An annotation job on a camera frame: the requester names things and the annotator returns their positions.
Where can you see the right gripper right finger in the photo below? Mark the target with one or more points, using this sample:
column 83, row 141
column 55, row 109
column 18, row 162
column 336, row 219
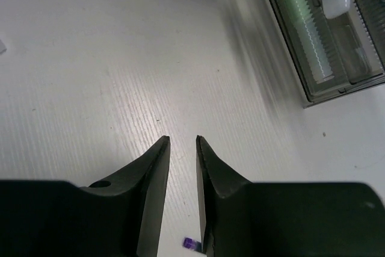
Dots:
column 243, row 218

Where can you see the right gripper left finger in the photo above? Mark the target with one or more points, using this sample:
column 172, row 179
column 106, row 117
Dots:
column 119, row 215

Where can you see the purple pen refill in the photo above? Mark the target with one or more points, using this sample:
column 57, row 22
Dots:
column 192, row 244

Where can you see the clear acrylic drawer organizer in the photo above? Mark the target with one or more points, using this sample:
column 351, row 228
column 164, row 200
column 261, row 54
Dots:
column 353, row 42

